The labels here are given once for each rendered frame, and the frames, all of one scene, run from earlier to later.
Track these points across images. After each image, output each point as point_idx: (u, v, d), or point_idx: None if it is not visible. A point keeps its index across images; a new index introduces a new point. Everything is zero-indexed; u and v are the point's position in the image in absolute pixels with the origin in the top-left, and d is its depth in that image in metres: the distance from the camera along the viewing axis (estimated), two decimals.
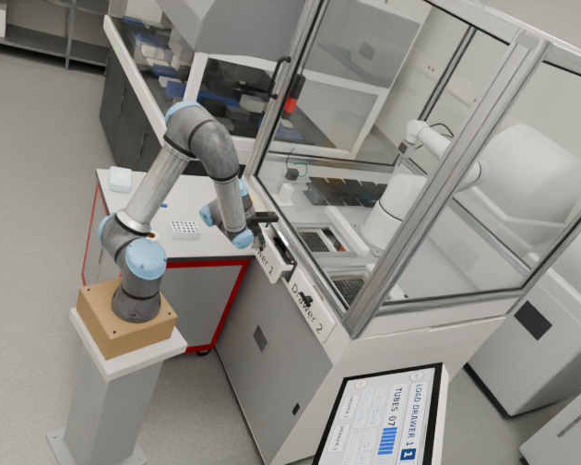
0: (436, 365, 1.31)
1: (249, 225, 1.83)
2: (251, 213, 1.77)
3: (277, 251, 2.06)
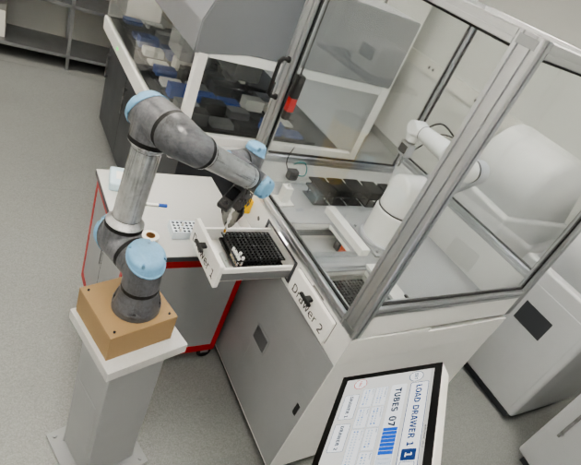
0: (436, 365, 1.31)
1: None
2: None
3: (221, 253, 1.91)
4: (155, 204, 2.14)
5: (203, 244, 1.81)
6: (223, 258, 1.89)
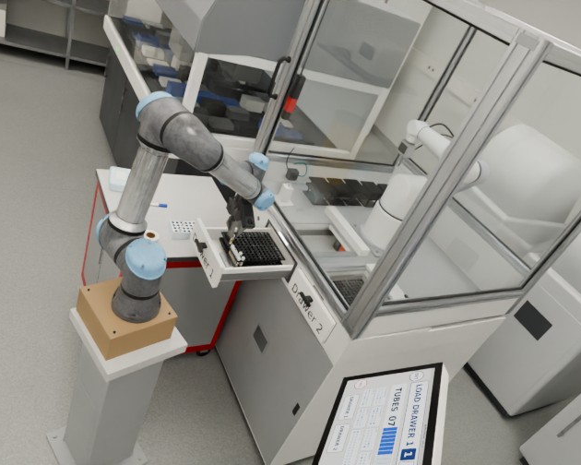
0: (436, 365, 1.31)
1: (239, 203, 1.80)
2: None
3: (221, 253, 1.91)
4: (155, 204, 2.14)
5: (203, 244, 1.81)
6: (223, 258, 1.89)
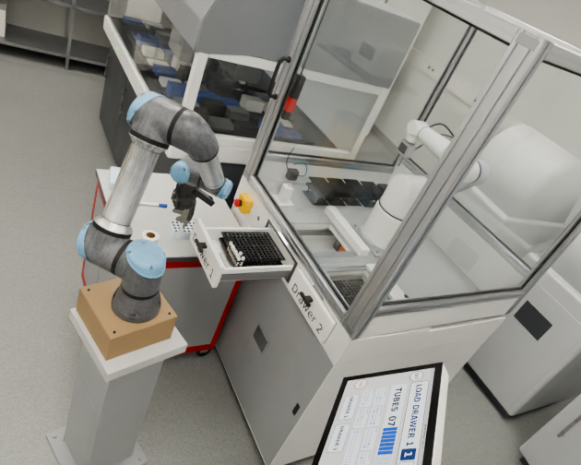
0: (436, 365, 1.31)
1: (187, 195, 1.89)
2: None
3: (221, 253, 1.91)
4: (155, 204, 2.14)
5: (203, 244, 1.81)
6: (223, 258, 1.89)
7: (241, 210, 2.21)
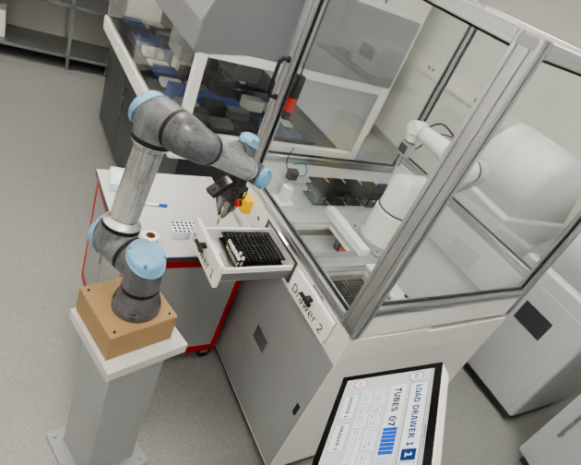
0: (436, 365, 1.31)
1: None
2: None
3: (221, 253, 1.91)
4: (155, 204, 2.14)
5: (203, 244, 1.81)
6: (223, 258, 1.89)
7: (241, 210, 2.21)
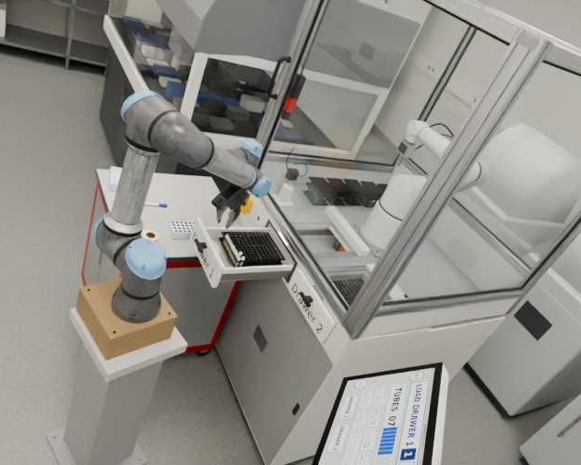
0: (436, 365, 1.31)
1: None
2: None
3: (221, 253, 1.91)
4: (155, 204, 2.14)
5: (203, 244, 1.81)
6: (223, 258, 1.89)
7: (241, 210, 2.21)
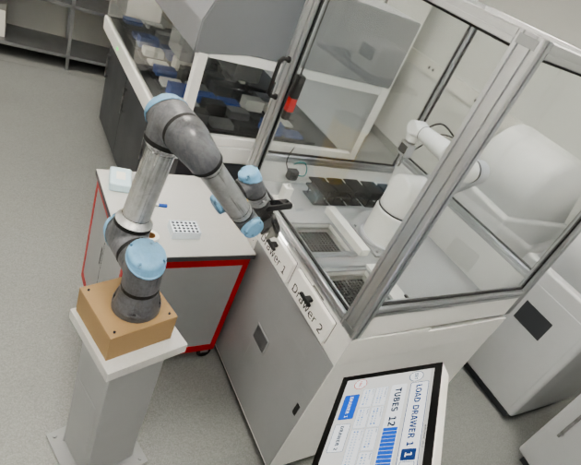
0: (436, 365, 1.31)
1: (264, 215, 1.76)
2: (266, 200, 1.70)
3: None
4: (155, 204, 2.14)
5: (275, 244, 1.98)
6: None
7: None
